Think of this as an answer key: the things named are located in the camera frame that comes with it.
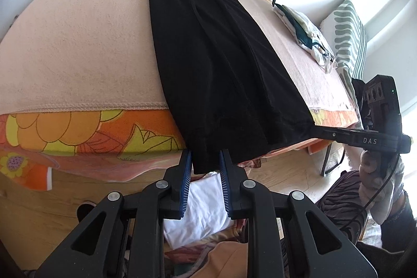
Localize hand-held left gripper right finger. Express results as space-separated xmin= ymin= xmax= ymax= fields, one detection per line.
xmin=219 ymin=150 xmax=379 ymax=278

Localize person's right hand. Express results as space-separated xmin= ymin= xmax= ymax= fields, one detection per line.
xmin=358 ymin=150 xmax=407 ymax=226

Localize pink blanket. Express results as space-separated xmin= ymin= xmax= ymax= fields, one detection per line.
xmin=0 ymin=0 xmax=356 ymax=118

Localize pile of light clothes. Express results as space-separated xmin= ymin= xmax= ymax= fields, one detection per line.
xmin=274 ymin=4 xmax=338 ymax=74

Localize green striped pillow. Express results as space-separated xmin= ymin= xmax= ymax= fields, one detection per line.
xmin=321 ymin=0 xmax=369 ymax=81

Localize zebra print cloth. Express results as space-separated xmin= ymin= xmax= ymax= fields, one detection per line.
xmin=317 ymin=170 xmax=369 ymax=243

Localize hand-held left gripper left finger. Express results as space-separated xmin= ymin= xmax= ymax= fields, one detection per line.
xmin=34 ymin=150 xmax=193 ymax=278

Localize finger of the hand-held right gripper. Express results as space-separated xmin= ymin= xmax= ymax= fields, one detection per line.
xmin=309 ymin=125 xmax=400 ymax=149

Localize black pants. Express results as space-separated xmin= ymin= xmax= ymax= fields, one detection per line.
xmin=147 ymin=0 xmax=315 ymax=175

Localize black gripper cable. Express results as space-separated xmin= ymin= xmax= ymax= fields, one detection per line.
xmin=339 ymin=154 xmax=402 ymax=233

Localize white cloth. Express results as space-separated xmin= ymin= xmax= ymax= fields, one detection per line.
xmin=163 ymin=172 xmax=236 ymax=250

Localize beige cloth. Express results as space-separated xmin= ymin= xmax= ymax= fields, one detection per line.
xmin=195 ymin=240 xmax=252 ymax=278

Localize orange floral sheet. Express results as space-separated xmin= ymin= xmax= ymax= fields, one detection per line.
xmin=0 ymin=108 xmax=359 ymax=193

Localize black metal frame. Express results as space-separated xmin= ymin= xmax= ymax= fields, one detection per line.
xmin=321 ymin=143 xmax=346 ymax=177

